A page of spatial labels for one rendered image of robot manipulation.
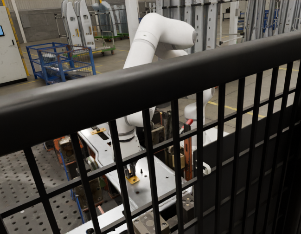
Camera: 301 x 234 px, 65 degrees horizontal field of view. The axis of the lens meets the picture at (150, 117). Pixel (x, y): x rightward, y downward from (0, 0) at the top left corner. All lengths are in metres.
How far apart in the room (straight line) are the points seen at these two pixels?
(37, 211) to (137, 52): 0.96
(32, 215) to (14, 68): 6.61
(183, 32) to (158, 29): 0.13
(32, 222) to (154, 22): 1.07
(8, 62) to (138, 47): 7.00
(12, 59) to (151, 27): 6.99
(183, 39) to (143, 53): 0.23
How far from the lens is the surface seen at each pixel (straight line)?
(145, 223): 0.70
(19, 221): 1.42
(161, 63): 0.16
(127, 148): 0.85
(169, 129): 0.96
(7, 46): 7.73
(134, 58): 0.85
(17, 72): 7.83
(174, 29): 1.01
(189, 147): 0.90
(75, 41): 9.93
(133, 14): 4.93
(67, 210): 1.36
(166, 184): 0.90
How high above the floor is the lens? 1.58
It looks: 24 degrees down
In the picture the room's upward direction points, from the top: 6 degrees counter-clockwise
